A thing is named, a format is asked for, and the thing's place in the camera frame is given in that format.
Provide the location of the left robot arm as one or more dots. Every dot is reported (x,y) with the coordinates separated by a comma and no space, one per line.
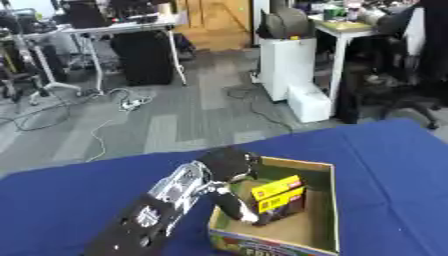
(157,210)

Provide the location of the white wheeled stand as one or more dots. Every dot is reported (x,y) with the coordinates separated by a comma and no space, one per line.
(41,70)

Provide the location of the yellow and black box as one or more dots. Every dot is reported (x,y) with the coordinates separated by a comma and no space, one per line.
(279,200)

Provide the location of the white power strip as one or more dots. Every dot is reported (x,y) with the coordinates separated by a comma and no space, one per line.
(131,105)

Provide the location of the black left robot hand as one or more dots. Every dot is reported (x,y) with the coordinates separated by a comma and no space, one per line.
(228,166)

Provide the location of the white cabinet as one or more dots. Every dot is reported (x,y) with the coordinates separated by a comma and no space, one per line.
(287,68)

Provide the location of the black office chair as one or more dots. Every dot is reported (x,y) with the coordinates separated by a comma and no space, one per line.
(402,83)

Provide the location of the white desk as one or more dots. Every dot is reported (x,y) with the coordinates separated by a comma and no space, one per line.
(116,40)

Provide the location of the white table with clutter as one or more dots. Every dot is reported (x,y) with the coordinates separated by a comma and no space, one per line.
(344,43)

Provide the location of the tan cardboard box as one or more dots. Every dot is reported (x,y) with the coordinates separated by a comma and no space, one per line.
(291,220)

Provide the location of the black equipment on desk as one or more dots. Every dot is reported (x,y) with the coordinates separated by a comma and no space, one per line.
(87,13)

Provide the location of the grey bag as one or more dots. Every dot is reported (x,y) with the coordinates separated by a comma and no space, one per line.
(286,22)

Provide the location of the white box on floor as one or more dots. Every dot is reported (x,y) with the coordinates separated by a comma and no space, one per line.
(309,103)

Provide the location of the black cabinet under desk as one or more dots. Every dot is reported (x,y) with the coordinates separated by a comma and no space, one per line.
(143,56)

